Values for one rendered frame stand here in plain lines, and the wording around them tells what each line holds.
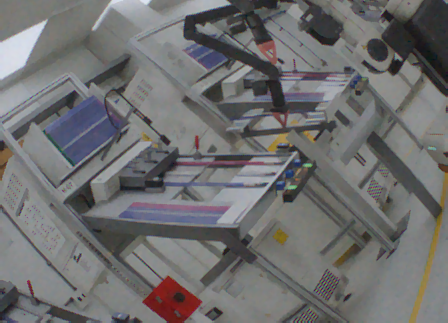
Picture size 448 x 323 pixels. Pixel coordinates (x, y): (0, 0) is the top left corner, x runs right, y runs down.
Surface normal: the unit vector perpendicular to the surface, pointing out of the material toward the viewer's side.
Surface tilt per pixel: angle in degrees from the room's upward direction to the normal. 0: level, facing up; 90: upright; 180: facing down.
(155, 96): 90
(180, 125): 90
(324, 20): 90
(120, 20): 90
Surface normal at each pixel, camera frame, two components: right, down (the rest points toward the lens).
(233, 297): 0.53, -0.66
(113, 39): -0.39, 0.36
